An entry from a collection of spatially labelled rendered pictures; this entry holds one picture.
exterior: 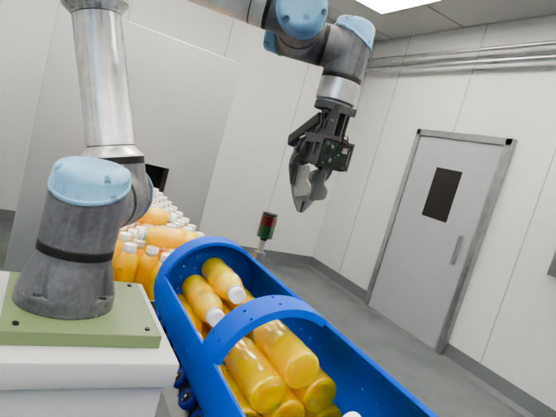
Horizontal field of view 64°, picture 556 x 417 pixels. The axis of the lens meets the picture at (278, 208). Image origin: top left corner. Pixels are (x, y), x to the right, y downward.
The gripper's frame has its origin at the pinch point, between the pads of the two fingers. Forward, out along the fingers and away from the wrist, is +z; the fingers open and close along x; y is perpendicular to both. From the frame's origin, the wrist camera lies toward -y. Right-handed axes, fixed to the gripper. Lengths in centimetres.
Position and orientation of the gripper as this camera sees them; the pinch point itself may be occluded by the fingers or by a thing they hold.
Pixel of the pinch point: (299, 204)
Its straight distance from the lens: 86.4
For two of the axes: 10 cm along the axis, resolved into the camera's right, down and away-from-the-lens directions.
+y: 4.3, 2.3, -8.7
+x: 8.6, 1.8, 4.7
